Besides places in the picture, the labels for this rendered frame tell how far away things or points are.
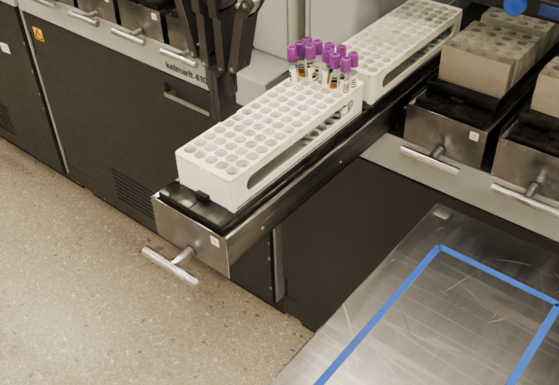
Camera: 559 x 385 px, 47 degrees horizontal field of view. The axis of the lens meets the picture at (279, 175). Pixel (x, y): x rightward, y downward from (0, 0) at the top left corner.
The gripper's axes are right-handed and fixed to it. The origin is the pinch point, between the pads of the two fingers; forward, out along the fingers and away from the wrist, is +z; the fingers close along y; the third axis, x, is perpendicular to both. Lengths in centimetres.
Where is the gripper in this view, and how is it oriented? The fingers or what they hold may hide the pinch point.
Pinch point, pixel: (222, 91)
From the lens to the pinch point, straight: 78.6
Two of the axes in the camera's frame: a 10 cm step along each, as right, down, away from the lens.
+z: 0.3, 7.8, 6.2
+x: -6.3, 5.0, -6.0
